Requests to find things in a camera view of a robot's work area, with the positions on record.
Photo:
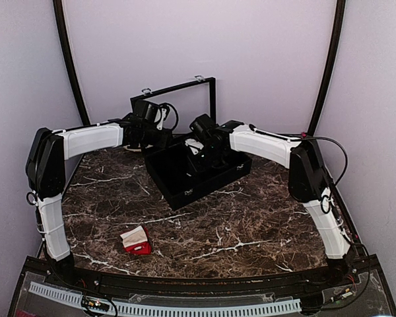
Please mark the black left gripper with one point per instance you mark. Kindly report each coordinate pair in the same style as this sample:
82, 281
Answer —
164, 140

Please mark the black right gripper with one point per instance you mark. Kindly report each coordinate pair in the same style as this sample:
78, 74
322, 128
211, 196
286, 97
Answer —
216, 163

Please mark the black compartment display box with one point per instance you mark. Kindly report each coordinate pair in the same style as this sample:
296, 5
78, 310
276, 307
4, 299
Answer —
168, 167

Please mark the red and white sock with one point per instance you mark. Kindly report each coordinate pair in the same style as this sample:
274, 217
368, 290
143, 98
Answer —
137, 241

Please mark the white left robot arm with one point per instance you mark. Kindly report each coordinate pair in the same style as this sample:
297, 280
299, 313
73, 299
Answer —
45, 167

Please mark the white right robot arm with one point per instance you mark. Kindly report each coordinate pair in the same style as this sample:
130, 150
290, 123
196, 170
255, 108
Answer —
309, 181

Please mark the floral ceramic plate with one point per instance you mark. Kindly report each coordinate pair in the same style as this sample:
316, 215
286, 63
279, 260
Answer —
132, 149

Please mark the black left frame post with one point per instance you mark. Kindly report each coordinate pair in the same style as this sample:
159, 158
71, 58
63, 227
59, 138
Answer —
69, 62

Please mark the black frame post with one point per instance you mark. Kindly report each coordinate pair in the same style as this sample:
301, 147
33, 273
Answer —
69, 62
329, 66

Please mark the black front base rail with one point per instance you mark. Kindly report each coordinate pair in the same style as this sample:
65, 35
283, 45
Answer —
118, 285

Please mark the white slotted cable duct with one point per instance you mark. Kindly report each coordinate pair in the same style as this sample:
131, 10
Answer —
148, 305

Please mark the black right frame post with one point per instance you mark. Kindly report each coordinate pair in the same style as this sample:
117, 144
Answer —
329, 66

